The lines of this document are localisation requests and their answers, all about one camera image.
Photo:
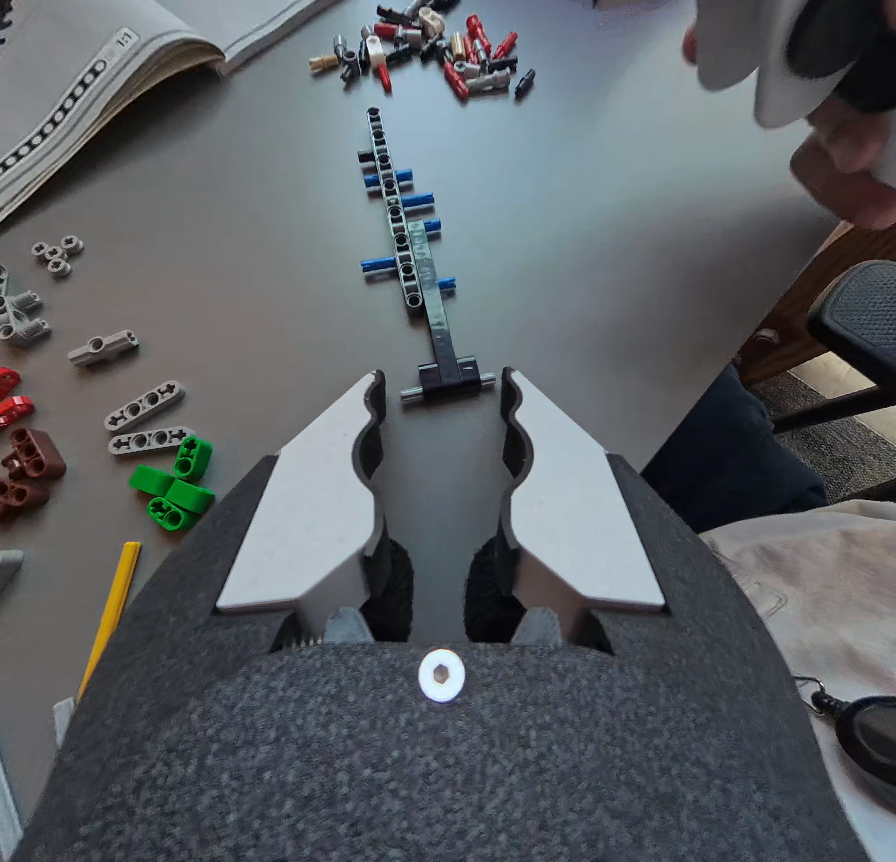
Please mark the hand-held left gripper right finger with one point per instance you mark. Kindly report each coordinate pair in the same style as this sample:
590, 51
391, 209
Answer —
584, 505

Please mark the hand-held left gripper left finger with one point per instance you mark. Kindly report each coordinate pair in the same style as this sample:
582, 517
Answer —
301, 505

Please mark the grey lego beam assembly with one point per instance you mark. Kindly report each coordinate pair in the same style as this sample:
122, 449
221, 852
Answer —
395, 239

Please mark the green lego connector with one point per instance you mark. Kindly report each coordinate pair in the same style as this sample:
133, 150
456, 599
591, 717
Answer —
150, 480
192, 496
192, 458
168, 515

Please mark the grey thin lego liftarm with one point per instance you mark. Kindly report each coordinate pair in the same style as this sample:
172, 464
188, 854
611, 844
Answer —
150, 440
143, 407

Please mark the yellow lego axle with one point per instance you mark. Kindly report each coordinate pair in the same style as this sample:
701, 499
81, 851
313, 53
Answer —
112, 617

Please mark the grey straight lego connector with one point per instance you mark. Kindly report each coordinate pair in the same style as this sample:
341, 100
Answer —
103, 347

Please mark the brown lego connector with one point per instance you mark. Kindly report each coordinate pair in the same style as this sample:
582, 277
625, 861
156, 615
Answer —
21, 496
38, 456

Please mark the red lego piece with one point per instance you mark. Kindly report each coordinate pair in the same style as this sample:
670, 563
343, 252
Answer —
14, 412
7, 382

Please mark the grey angled lego connector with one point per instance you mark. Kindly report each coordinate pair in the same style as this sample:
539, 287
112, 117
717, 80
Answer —
21, 303
28, 331

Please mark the pile of small lego pins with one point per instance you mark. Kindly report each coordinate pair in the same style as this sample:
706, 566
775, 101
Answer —
386, 31

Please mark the lego instruction booklet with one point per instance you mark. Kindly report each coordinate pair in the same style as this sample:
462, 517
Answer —
84, 8

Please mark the person's right hand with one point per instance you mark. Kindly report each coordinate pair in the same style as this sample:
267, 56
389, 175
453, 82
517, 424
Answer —
854, 169

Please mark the person's leg in dark trousers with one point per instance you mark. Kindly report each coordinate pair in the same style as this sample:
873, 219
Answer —
728, 456

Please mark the person's white garment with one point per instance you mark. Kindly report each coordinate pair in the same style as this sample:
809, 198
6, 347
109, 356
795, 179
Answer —
826, 596

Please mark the wooden furniture piece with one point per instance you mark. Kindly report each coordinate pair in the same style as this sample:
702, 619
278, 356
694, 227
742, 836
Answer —
798, 302

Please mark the black office chair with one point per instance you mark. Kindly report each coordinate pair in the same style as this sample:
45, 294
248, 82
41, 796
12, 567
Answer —
861, 316

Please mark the grey plastic piece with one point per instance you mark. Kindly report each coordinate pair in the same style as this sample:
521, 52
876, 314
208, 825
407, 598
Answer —
64, 720

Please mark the black badge reel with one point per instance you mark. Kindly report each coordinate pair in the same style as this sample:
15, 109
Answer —
871, 736

